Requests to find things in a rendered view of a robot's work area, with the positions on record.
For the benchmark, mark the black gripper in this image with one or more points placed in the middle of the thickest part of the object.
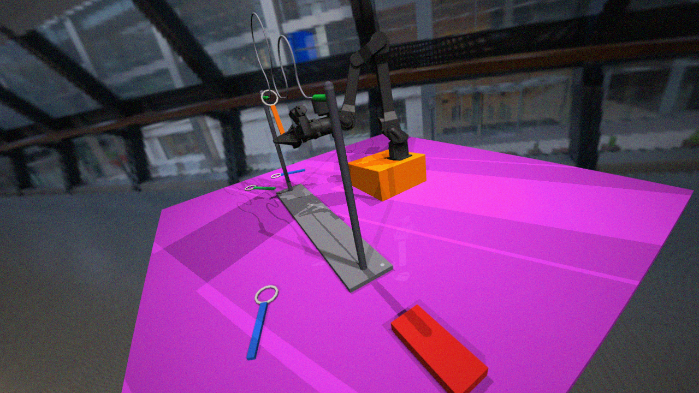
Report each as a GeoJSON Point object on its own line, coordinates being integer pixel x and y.
{"type": "Point", "coordinates": [305, 131]}

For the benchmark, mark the red rectangular block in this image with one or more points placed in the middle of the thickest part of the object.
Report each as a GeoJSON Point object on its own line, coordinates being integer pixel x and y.
{"type": "Point", "coordinates": [448, 361]}

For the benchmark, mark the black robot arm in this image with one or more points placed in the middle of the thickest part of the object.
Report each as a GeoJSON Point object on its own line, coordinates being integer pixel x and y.
{"type": "Point", "coordinates": [378, 50]}

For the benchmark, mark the orange bar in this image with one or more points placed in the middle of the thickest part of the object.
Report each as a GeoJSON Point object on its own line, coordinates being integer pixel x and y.
{"type": "Point", "coordinates": [274, 110]}

